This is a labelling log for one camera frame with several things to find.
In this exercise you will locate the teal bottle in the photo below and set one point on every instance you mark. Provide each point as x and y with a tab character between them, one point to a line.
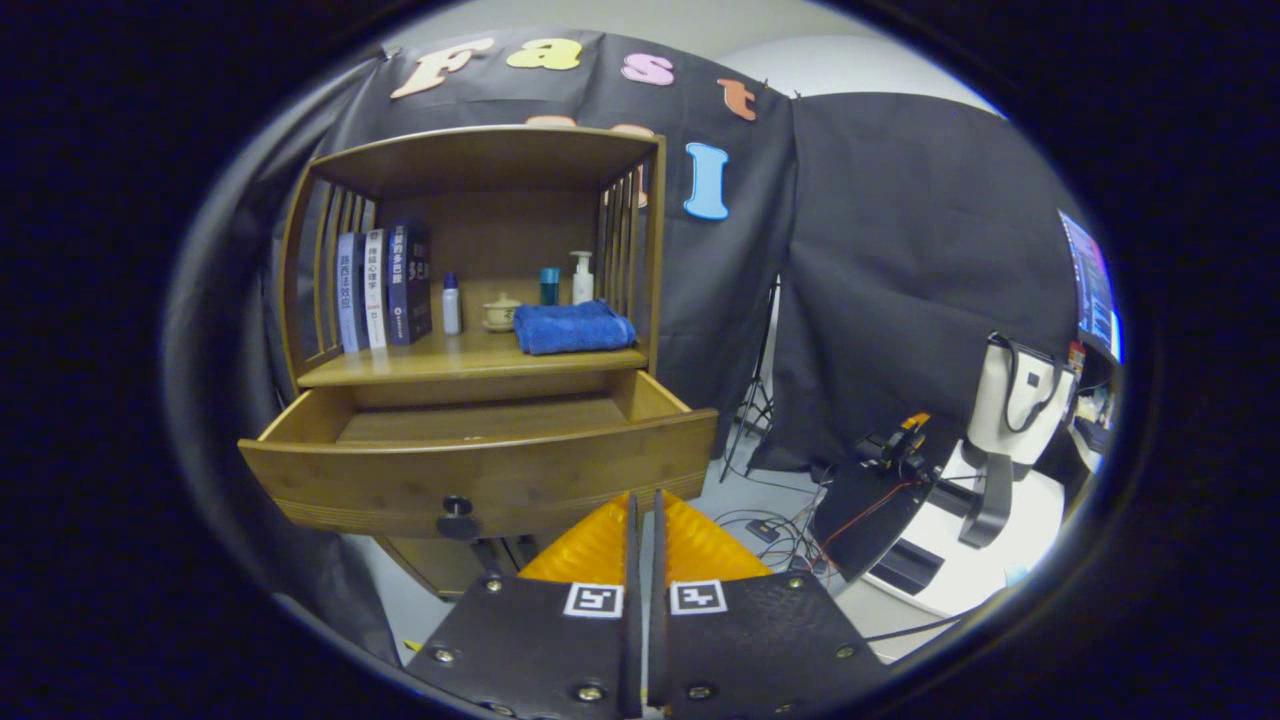
550	288

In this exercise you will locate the blue folded towel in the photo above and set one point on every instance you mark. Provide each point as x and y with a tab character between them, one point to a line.
570	328

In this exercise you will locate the dark blue book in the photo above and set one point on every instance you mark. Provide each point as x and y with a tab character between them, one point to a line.
408	285

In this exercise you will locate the wooden countertop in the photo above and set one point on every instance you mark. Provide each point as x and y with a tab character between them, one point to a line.
450	355

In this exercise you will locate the white pump bottle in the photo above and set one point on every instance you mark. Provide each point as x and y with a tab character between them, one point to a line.
582	285

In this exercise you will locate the light grey-blue book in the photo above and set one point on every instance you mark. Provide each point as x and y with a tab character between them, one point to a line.
350	295

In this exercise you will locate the white machine base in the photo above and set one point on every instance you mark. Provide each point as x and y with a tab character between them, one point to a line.
960	560

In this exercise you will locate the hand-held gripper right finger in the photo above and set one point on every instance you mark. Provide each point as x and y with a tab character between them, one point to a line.
760	650

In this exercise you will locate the computer monitor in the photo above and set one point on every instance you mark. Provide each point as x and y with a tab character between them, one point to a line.
1090	290

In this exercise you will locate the black device with orange part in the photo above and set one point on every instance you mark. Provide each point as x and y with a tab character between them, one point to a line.
870	510

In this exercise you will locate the white bottle with blue cap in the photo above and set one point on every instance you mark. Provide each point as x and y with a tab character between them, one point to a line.
451	310

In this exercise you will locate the beige lidded teacup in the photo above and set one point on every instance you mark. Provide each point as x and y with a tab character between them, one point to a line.
501	315

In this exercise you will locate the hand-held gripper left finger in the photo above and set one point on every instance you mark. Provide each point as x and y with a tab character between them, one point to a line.
540	650

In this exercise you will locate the wooden cabinet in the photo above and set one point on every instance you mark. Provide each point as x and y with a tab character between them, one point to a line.
500	160

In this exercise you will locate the white book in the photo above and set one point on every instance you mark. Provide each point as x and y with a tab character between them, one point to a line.
375	290

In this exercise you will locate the wooden drawer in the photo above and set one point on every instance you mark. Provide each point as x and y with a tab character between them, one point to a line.
550	475

